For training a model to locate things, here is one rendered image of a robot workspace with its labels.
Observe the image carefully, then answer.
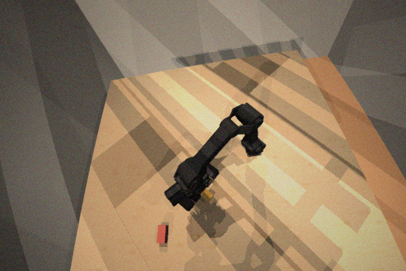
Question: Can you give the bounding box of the red rectangular block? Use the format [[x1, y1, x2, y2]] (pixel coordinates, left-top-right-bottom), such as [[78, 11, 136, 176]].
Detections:
[[156, 225, 168, 244]]

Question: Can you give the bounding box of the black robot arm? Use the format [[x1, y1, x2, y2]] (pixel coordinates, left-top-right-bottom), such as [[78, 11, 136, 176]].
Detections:
[[164, 103, 267, 207]]

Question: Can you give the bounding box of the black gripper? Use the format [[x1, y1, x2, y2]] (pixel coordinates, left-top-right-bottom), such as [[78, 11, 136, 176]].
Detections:
[[179, 164, 219, 211]]

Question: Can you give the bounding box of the yellow bar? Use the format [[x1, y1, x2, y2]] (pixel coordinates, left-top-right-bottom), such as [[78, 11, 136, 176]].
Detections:
[[200, 189, 214, 202]]

